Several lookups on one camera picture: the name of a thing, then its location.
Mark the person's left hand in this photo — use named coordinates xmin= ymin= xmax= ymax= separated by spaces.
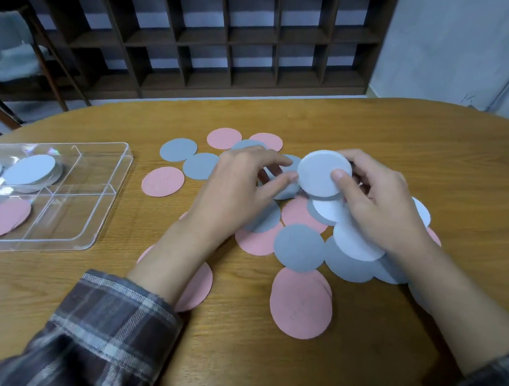
xmin=184 ymin=137 xmax=302 ymax=258

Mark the person's right hand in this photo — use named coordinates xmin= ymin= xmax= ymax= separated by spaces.
xmin=320 ymin=146 xmax=448 ymax=269

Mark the white round disc stack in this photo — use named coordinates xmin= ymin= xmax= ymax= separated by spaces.
xmin=0 ymin=149 xmax=65 ymax=199
xmin=293 ymin=146 xmax=356 ymax=202

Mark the person's right forearm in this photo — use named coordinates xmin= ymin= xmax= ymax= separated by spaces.
xmin=376 ymin=241 xmax=509 ymax=386

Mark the person's left forearm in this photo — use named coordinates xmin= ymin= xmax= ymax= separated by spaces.
xmin=0 ymin=193 xmax=237 ymax=386

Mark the white round paper disc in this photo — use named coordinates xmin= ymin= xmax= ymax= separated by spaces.
xmin=408 ymin=197 xmax=434 ymax=228
xmin=330 ymin=216 xmax=390 ymax=265
xmin=308 ymin=191 xmax=354 ymax=225

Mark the scattered grey discs group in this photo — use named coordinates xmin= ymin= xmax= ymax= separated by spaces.
xmin=142 ymin=127 xmax=452 ymax=315

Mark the scattered pink discs group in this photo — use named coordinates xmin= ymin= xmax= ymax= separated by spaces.
xmin=123 ymin=117 xmax=454 ymax=358

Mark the dark wooden cubby shelf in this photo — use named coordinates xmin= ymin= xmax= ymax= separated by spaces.
xmin=0 ymin=0 xmax=402 ymax=153

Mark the clear plastic divided tray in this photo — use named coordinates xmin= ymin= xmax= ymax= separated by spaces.
xmin=0 ymin=125 xmax=136 ymax=276

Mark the pink round paper disc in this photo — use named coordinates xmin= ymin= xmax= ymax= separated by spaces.
xmin=0 ymin=196 xmax=33 ymax=245

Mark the wooden chair with grey cloth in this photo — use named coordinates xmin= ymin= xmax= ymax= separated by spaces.
xmin=0 ymin=6 xmax=104 ymax=163

